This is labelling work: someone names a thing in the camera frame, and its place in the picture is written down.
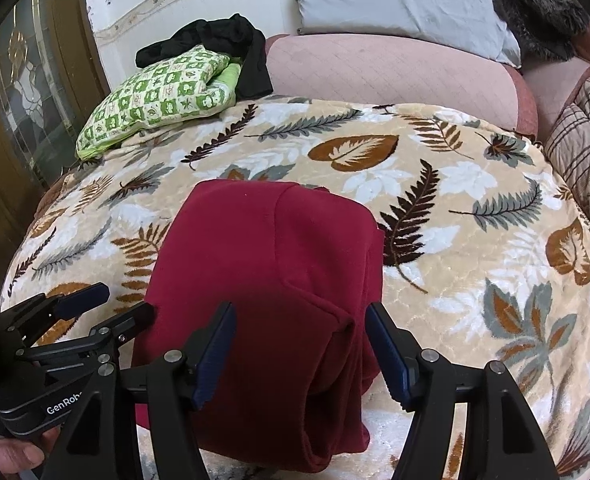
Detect dark red garment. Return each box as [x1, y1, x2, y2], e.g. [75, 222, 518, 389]
[132, 180, 383, 474]

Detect left hand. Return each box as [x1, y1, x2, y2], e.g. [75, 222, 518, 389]
[0, 427, 60, 476]

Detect beige leaf pattern blanket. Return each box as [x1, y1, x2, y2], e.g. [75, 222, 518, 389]
[0, 98, 590, 479]

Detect brown glass door wardrobe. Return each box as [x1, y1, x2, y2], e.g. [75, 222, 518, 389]
[0, 0, 108, 302]

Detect green white patterned pillow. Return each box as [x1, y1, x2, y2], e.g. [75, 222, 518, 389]
[76, 44, 242, 160]

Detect black cloth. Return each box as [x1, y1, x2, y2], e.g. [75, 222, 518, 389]
[135, 13, 273, 101]

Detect grey pillow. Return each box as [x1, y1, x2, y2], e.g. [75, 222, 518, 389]
[296, 0, 522, 68]

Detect dark furry cushion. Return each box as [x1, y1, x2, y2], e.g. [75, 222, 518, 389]
[496, 0, 590, 62]

